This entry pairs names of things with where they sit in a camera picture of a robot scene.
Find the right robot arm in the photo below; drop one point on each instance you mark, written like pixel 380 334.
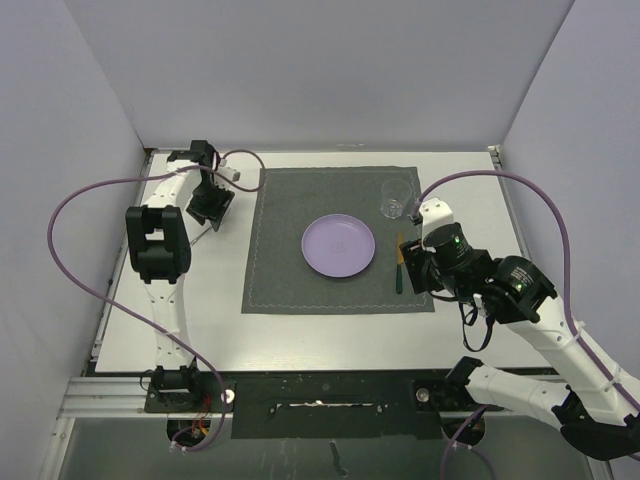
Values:
pixel 595 408

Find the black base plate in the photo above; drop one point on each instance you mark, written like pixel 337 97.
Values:
pixel 339 423

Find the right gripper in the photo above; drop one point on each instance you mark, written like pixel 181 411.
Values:
pixel 414 253

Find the clear drinking glass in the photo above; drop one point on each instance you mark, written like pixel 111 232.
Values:
pixel 396 194

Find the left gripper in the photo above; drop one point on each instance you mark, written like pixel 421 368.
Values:
pixel 211 212

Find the grey cloth napkin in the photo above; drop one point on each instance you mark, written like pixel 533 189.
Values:
pixel 278 280

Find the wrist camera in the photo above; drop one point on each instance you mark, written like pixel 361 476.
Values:
pixel 227 174
pixel 431 215

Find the aluminium frame rail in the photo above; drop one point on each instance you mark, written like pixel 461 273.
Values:
pixel 267 392

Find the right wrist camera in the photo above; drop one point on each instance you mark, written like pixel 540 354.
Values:
pixel 431 215

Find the silver fork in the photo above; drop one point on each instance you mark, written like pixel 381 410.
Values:
pixel 196 239

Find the purple plate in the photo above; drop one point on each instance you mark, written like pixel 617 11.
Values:
pixel 338 246

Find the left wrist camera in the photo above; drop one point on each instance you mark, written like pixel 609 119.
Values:
pixel 227 174

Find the green handled knife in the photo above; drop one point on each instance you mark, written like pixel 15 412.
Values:
pixel 399 263

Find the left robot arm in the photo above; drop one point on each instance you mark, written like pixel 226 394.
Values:
pixel 160 252

